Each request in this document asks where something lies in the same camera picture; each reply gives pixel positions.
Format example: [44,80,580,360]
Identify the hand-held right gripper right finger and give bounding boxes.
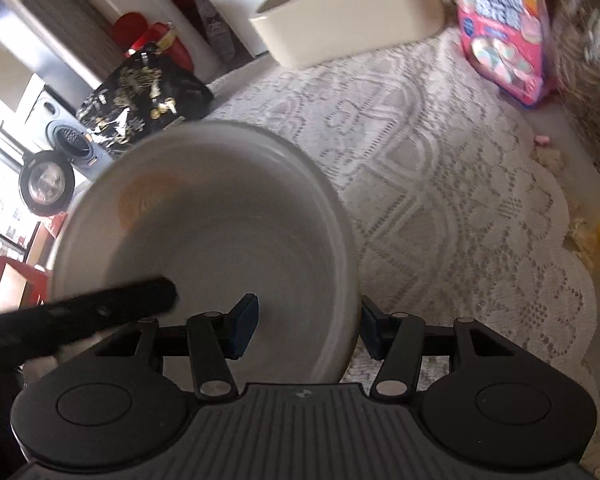
[360,295,512,402]

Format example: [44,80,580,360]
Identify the grey washing machine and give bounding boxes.
[17,87,102,219]

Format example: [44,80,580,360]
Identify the cream tissue box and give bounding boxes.
[248,0,447,70]

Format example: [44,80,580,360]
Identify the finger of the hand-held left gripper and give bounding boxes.
[0,279,179,361]

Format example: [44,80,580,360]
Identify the tall white printed bowl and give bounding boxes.
[47,119,360,384]

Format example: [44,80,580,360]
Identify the black snack bag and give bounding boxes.
[76,42,215,159]

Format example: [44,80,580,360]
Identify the glass jar of sunflower seeds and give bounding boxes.
[549,0,600,182]

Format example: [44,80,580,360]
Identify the white lace tablecloth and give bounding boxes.
[199,24,600,392]

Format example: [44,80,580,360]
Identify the pink marshmallow bag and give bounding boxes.
[449,0,557,110]

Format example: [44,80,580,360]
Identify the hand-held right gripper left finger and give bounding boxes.
[94,292,260,402]

